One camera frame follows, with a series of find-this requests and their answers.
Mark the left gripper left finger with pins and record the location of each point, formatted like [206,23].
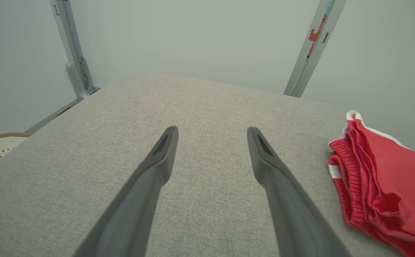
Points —
[136,207]

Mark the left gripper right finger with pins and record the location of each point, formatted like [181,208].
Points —
[293,210]

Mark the red shorts white stripe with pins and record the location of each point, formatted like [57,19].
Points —
[389,192]

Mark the grey metal frame post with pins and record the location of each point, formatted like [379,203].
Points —
[71,53]
[311,60]

